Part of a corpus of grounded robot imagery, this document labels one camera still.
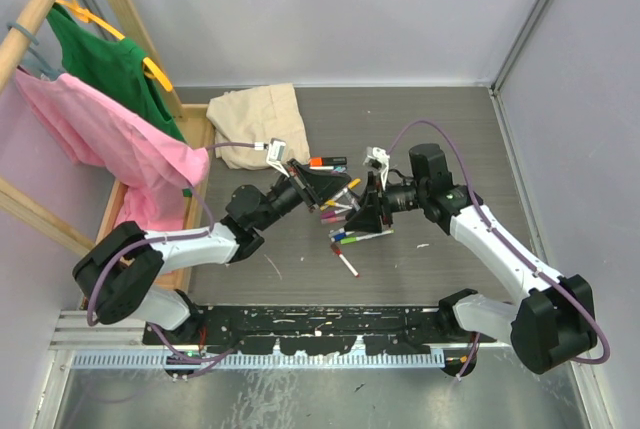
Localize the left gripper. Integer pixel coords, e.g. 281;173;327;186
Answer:
254;159;349;232

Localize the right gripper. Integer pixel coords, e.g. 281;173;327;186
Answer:
344;172;427;235

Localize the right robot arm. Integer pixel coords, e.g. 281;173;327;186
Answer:
345;143;598;374

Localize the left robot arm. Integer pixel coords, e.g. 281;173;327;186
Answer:
72;160;351;345

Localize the dark purple clear pen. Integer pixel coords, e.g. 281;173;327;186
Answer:
349;194;360;211

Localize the yellow end rainbow pen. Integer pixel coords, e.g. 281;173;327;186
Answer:
320;200;354;213

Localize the green cap rainbow pen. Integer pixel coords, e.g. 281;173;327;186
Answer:
340;229;395;245

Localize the lilac pen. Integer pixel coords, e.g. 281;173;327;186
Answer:
321;214;346;224

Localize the red cap white pen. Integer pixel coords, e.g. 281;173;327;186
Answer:
331;243;359;278

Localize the orange black highlighter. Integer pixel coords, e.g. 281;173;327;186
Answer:
309;156;348;168

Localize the grey end white marker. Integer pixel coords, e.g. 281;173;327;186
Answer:
329;227;347;238

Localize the grey cap white marker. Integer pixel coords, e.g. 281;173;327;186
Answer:
325;187;349;208

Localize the blue end white marker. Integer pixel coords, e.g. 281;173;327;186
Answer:
331;231;355;242

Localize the beige folded cloth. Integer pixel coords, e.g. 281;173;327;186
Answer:
206;83;311;170

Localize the wooden clothes rack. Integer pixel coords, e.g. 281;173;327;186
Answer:
0;0;216;310

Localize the pink shirt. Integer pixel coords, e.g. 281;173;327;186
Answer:
14;69;210;231

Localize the green shirt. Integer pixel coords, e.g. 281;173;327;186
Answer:
46;3;185;142

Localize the grey hanger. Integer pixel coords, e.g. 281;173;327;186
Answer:
6;22;63;81

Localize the yellow hanger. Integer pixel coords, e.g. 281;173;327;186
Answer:
55;0;174;92

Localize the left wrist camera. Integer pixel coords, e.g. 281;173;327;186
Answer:
265;138;289;177

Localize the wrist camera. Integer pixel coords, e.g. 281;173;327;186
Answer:
265;138;289;177
363;146;390;189

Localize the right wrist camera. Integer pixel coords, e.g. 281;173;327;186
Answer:
363;146;390;189

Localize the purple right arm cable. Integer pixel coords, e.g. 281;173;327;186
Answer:
387;120;611;394

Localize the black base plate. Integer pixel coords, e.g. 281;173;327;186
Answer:
166;306;473;356

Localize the grey cable duct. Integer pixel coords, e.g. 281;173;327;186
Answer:
70;348;446;371

